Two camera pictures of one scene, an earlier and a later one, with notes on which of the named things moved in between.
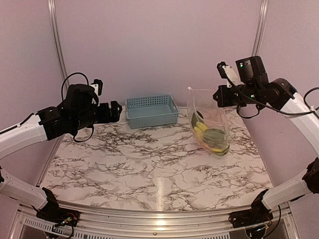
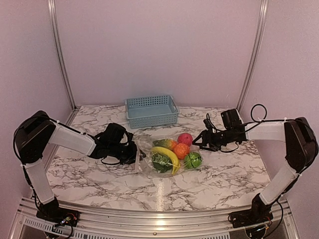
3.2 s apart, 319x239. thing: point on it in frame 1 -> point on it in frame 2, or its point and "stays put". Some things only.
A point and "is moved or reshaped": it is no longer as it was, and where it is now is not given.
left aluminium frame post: (53, 9) stays put
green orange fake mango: (219, 146) is moved or reshaped
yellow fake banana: (199, 129) -> (172, 156)
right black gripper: (224, 100) -> (206, 134)
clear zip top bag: (209, 121) -> (162, 156)
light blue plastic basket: (151, 110) stays put
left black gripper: (105, 117) -> (132, 156)
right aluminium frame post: (261, 17) stays put
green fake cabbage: (215, 138) is moved or reshaped
